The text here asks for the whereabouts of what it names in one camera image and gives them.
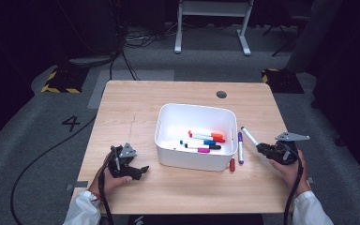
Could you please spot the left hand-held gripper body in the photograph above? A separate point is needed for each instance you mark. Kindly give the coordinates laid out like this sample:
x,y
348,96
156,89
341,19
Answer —
x,y
120,162

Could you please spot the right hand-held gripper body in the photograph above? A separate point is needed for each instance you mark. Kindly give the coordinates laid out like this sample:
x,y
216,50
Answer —
x,y
282,153

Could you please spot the white marker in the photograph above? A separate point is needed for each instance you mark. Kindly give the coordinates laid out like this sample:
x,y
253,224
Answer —
x,y
250,136

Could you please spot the purple marker pen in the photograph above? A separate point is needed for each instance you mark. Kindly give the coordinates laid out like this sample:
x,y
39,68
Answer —
x,y
240,150

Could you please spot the dark red marker pen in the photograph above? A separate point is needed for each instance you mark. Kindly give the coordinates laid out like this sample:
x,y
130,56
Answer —
x,y
232,165

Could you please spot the white plastic bin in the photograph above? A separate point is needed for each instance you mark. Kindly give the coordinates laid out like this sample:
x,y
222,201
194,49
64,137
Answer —
x,y
184,161

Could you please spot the orange marker pen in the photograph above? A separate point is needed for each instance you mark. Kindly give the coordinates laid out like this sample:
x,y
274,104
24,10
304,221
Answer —
x,y
217,135

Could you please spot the magenta marker pen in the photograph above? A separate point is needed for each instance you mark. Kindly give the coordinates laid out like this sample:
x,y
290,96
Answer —
x,y
203,150

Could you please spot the person's left hand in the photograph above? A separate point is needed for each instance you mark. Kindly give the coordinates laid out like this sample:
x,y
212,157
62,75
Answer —
x,y
115,182

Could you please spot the person's right hand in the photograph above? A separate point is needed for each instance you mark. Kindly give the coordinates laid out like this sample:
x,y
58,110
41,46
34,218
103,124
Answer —
x,y
296,178

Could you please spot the grey tape piece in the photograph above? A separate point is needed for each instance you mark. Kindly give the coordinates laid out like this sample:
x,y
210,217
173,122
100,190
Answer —
x,y
81,184
310,180

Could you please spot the grey round table grommet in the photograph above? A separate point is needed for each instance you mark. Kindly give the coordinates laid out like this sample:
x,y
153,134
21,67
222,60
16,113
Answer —
x,y
221,94

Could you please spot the yellow black striped block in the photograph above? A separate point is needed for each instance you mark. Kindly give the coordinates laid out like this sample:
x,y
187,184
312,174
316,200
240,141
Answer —
x,y
65,79
282,81

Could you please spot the black tripod stand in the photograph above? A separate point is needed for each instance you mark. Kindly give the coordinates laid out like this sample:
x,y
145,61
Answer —
x,y
283,43

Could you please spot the grey curtain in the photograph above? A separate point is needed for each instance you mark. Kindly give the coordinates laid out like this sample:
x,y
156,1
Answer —
x,y
312,31

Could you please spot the white metal desk frame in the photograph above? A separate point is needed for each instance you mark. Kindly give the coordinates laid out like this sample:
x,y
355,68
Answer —
x,y
212,8

